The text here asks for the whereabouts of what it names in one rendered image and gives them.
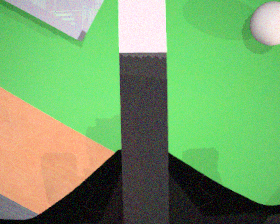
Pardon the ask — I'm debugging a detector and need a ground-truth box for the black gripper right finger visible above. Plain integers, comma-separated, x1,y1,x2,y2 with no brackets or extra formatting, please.
167,153,280,224

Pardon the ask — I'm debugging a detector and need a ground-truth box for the green flat mat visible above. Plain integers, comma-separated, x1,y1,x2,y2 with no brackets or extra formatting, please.
0,0,280,206

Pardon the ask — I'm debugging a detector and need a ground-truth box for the white ball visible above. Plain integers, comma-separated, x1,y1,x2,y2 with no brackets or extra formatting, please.
249,1,280,46

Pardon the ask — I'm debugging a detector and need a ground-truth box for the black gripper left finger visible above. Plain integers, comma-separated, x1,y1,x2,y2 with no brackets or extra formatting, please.
0,149,124,224

